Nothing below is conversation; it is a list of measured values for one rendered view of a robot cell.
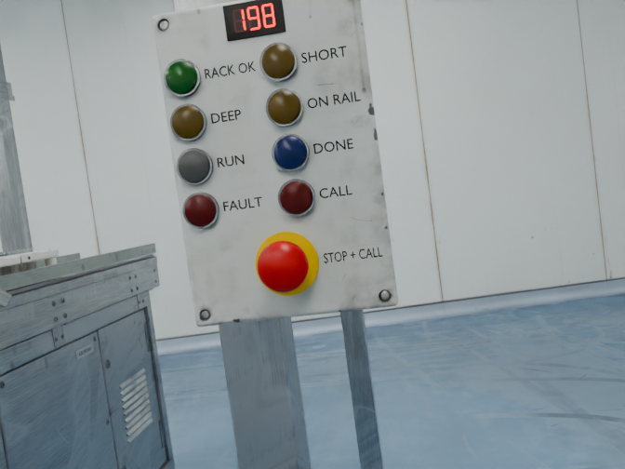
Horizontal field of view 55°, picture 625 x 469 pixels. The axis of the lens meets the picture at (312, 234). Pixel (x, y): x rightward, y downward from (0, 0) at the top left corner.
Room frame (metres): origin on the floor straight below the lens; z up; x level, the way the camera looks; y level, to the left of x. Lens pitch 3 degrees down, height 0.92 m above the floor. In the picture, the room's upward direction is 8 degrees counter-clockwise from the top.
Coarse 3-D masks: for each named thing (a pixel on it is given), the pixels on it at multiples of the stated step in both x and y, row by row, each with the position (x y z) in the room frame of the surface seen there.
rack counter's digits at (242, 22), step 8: (240, 8) 0.49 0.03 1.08; (248, 8) 0.49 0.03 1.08; (256, 8) 0.49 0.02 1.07; (264, 8) 0.48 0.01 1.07; (272, 8) 0.48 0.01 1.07; (232, 16) 0.49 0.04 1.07; (240, 16) 0.49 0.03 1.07; (248, 16) 0.49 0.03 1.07; (256, 16) 0.49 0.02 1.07; (264, 16) 0.49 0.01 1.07; (272, 16) 0.48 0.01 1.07; (240, 24) 0.49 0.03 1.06; (248, 24) 0.49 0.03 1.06; (256, 24) 0.49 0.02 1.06; (264, 24) 0.49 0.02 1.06; (272, 24) 0.48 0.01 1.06; (240, 32) 0.49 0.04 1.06
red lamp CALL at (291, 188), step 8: (288, 184) 0.48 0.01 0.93; (296, 184) 0.48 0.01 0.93; (304, 184) 0.48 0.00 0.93; (288, 192) 0.48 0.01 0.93; (296, 192) 0.48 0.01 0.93; (304, 192) 0.48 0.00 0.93; (280, 200) 0.48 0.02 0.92; (288, 200) 0.48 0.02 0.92; (296, 200) 0.48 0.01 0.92; (304, 200) 0.48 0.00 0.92; (288, 208) 0.48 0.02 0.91; (296, 208) 0.48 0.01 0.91; (304, 208) 0.48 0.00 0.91
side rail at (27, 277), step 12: (120, 252) 1.77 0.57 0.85; (132, 252) 1.85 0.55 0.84; (144, 252) 1.94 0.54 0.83; (60, 264) 1.45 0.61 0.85; (72, 264) 1.50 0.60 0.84; (84, 264) 1.55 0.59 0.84; (96, 264) 1.61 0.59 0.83; (108, 264) 1.68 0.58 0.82; (0, 276) 1.22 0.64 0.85; (12, 276) 1.26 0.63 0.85; (24, 276) 1.30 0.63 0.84; (36, 276) 1.34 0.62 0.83; (48, 276) 1.39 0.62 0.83; (60, 276) 1.44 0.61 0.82; (12, 288) 1.25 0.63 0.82
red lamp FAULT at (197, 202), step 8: (192, 200) 0.49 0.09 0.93; (200, 200) 0.49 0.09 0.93; (208, 200) 0.49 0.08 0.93; (184, 208) 0.49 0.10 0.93; (192, 208) 0.49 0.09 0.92; (200, 208) 0.49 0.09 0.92; (208, 208) 0.49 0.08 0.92; (192, 216) 0.49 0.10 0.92; (200, 216) 0.49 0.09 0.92; (208, 216) 0.49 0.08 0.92; (200, 224) 0.49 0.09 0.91
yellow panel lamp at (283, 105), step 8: (272, 96) 0.48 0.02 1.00; (280, 96) 0.48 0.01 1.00; (288, 96) 0.48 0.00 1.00; (296, 96) 0.48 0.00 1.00; (272, 104) 0.48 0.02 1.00; (280, 104) 0.48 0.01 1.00; (288, 104) 0.48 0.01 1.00; (296, 104) 0.48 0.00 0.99; (272, 112) 0.48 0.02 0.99; (280, 112) 0.48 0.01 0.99; (288, 112) 0.48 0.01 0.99; (296, 112) 0.48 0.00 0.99; (280, 120) 0.48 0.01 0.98; (288, 120) 0.48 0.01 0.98
